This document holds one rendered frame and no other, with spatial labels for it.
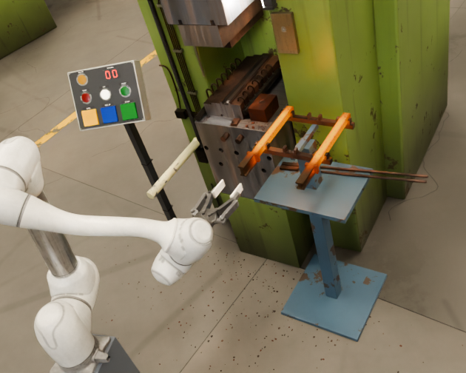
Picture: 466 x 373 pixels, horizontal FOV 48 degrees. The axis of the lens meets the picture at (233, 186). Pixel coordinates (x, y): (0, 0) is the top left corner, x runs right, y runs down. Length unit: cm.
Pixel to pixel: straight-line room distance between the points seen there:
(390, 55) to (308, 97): 49
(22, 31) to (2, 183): 547
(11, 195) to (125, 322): 152
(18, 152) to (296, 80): 116
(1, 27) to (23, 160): 528
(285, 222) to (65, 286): 112
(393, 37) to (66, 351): 187
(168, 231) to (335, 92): 104
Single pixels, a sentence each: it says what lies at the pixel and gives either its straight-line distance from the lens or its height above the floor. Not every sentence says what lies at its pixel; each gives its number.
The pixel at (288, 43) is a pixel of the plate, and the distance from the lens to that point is 215.
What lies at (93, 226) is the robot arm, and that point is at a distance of 155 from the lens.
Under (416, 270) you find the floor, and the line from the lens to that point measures 279.
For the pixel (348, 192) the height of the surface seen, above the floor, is 76.
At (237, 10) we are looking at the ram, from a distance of 215.
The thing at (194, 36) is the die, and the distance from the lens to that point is 222.
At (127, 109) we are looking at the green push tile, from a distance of 250.
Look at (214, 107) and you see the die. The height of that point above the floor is 96.
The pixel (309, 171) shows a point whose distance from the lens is 179.
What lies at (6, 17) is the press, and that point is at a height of 38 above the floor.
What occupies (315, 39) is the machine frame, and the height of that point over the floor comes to 124.
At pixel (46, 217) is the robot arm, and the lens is 159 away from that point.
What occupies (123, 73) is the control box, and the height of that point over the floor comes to 116.
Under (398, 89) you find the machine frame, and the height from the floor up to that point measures 74.
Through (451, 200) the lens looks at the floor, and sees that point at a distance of 313.
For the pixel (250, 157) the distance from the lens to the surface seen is 190.
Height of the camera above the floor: 219
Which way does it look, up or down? 40 degrees down
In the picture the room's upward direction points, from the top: 18 degrees counter-clockwise
